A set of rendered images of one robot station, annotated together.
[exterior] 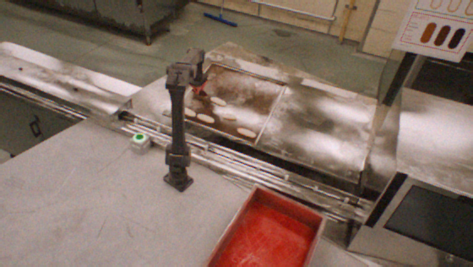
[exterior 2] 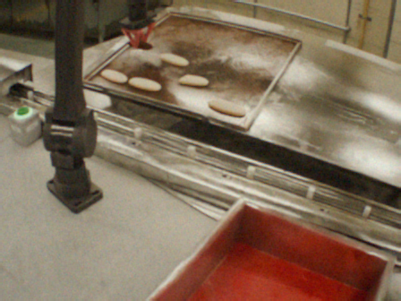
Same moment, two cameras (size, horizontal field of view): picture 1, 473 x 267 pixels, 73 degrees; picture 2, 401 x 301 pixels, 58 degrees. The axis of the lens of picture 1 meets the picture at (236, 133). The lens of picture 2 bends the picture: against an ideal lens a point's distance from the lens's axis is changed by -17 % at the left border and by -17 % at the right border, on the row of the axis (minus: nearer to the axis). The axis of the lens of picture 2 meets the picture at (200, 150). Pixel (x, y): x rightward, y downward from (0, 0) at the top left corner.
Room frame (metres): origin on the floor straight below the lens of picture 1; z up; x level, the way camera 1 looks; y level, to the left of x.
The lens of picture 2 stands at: (0.32, -0.09, 1.40)
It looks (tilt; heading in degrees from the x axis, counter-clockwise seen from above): 35 degrees down; 6
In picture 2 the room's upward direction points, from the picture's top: 4 degrees clockwise
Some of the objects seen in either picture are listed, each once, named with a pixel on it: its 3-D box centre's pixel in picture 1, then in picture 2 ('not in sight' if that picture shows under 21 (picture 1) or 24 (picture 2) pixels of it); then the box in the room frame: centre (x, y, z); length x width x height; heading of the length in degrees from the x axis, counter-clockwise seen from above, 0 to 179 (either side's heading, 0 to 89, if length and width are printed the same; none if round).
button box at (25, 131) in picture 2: (141, 145); (26, 130); (1.11, 0.46, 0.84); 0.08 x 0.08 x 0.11; 71
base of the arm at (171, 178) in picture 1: (178, 174); (71, 177); (0.94, 0.24, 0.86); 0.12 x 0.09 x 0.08; 59
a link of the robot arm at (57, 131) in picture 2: (176, 159); (68, 141); (0.96, 0.25, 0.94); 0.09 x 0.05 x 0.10; 0
